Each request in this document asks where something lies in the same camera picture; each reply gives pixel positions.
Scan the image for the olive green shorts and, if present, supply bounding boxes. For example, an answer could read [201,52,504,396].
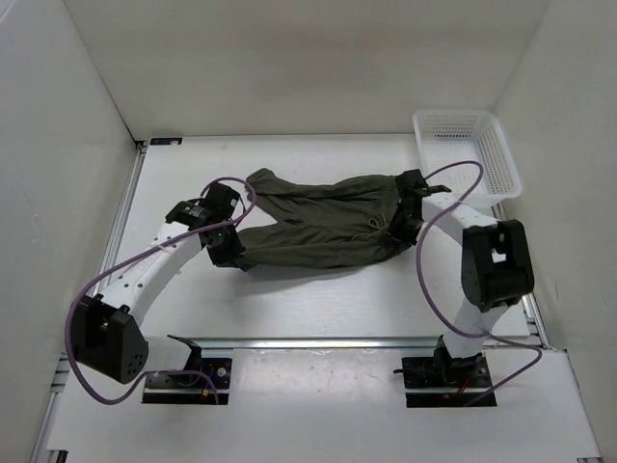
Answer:
[238,168,410,271]

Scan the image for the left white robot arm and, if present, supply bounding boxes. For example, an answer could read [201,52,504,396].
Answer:
[65,197,243,386]

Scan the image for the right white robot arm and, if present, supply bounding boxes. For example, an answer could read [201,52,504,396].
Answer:
[387,185,535,386]

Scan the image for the white perforated plastic basket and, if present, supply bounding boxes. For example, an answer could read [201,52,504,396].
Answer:
[413,109,523,209]

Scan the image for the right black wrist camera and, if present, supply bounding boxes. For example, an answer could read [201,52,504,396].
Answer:
[395,169,428,198]

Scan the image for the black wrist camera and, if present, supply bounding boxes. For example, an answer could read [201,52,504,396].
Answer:
[202,182,240,216]
[395,169,428,198]

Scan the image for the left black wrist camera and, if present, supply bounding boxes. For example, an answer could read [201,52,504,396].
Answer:
[202,182,240,216]

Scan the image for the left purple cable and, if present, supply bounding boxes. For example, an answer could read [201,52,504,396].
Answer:
[65,177,257,405]

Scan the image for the purple cable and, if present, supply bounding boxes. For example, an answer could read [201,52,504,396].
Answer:
[65,177,257,405]
[415,161,544,404]

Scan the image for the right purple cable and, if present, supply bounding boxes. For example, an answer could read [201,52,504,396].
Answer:
[415,161,544,404]

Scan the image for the aluminium front rail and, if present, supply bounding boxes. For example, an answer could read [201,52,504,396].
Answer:
[189,337,438,350]

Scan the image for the aluminium frame rail left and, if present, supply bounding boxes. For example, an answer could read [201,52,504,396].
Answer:
[29,140,148,462]

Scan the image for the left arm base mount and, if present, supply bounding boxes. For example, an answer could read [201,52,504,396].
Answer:
[142,351,233,406]

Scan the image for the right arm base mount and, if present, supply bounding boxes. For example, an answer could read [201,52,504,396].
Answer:
[392,354,497,408]

